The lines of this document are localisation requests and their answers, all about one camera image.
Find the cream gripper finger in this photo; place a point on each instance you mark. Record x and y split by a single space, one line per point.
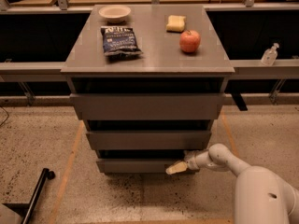
177 167

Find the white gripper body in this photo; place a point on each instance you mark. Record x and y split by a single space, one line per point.
192 160

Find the grey bottom drawer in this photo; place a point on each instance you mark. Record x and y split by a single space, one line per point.
134 166

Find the grey drawer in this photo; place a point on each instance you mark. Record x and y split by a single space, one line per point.
138 140
134 166
147 107

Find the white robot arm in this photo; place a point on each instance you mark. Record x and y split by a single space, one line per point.
261 196

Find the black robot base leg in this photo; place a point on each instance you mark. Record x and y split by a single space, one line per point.
21 213

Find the grey middle drawer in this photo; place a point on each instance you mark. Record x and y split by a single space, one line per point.
138 140

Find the grey drawer cabinet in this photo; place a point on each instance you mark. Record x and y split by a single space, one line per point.
161 68

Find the grey top drawer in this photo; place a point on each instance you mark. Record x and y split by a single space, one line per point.
147 107

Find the red apple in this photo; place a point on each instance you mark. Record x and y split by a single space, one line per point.
189 41

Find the clear sanitizer bottle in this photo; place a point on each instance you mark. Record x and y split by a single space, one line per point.
270 55

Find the yellow sponge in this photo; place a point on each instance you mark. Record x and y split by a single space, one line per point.
176 23

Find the blue chip bag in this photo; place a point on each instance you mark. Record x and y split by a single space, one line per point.
119 40

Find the white bowl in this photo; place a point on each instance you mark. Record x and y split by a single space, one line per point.
114 13

